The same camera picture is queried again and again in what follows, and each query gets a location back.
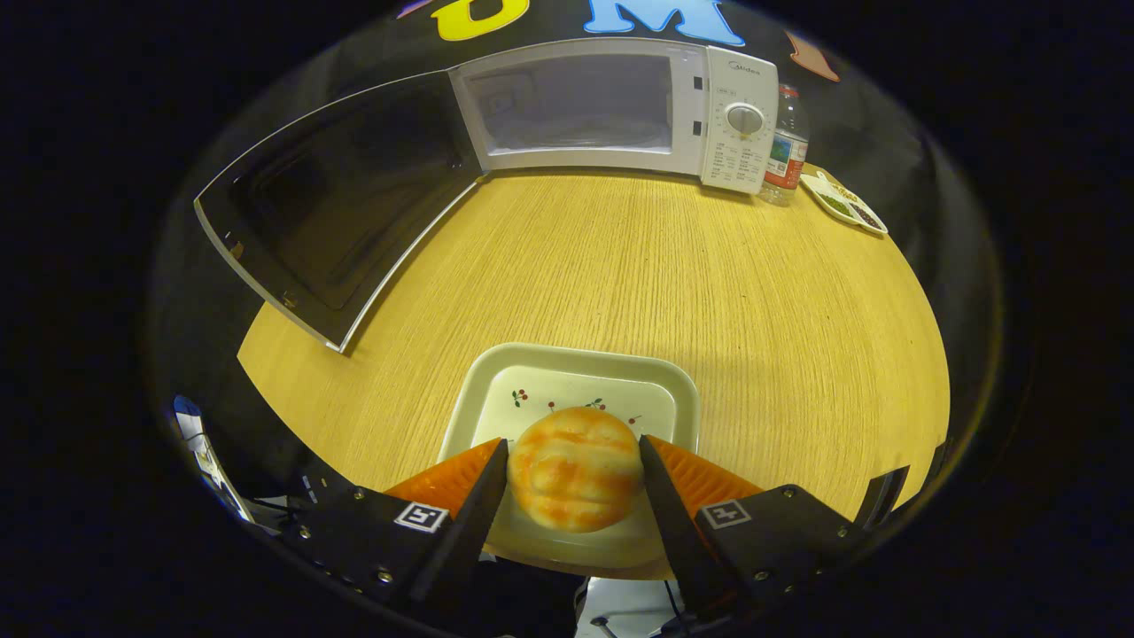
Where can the white microwave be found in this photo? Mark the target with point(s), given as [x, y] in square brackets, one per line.
[337, 195]

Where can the clear plastic water bottle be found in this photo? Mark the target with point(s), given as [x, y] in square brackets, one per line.
[784, 151]

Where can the square cream plate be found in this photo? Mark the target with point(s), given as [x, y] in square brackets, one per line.
[532, 372]

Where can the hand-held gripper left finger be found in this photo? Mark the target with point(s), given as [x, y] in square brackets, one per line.
[469, 532]

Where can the golden bread bun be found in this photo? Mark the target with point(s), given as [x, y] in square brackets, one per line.
[576, 470]

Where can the white and blue device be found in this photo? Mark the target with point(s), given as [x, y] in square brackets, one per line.
[190, 425]

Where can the glass microwave turntable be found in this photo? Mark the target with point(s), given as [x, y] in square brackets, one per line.
[585, 137]

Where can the white divided dish of beans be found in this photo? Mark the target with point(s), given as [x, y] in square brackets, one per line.
[837, 206]

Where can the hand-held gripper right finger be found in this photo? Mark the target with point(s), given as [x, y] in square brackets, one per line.
[678, 532]

